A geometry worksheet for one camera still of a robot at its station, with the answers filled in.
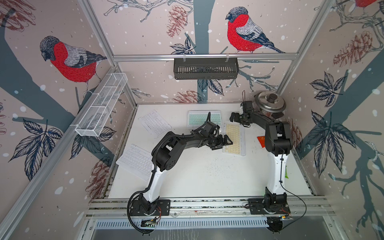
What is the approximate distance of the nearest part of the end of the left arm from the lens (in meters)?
0.81

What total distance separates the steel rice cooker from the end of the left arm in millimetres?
329

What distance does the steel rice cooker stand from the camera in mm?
970
